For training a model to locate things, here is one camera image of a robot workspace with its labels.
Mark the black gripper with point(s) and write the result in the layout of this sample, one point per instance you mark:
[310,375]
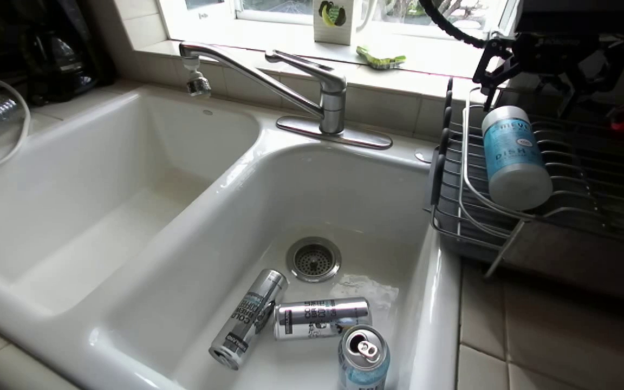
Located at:
[573,61]

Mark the white framed window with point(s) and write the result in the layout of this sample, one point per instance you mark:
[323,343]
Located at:
[282,17]

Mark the black coffee maker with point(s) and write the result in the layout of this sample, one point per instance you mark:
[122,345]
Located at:
[44,51]

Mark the metal sink strainer drain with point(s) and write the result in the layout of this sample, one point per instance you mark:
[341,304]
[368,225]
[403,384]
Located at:
[315,259]

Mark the chrome sink faucet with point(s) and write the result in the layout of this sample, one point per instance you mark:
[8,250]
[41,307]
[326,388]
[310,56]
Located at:
[329,98]

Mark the white carton with green print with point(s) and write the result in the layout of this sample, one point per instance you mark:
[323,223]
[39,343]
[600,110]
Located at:
[334,23]

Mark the blue open drink can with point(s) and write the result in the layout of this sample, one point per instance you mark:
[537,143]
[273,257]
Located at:
[362,360]

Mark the green sponge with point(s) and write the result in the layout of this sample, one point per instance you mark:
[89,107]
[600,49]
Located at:
[380,60]

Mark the white double basin sink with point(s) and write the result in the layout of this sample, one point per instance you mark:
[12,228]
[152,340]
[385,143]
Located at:
[182,217]

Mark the black drainboard tray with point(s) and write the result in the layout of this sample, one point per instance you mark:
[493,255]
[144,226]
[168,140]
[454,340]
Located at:
[579,264]

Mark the blue label dish soap bottle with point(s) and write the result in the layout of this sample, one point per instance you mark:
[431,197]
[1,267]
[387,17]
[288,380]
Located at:
[514,153]

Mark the silver drink can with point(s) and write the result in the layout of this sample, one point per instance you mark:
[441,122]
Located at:
[247,317]
[323,317]

